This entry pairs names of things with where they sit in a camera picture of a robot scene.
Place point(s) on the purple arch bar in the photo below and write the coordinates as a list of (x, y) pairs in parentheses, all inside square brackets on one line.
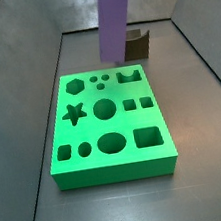
[(112, 29)]

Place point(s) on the black cradle fixture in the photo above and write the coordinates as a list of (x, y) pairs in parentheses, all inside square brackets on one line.
[(137, 45)]

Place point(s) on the green shape-sorter block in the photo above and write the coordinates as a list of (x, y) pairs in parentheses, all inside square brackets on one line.
[(108, 129)]

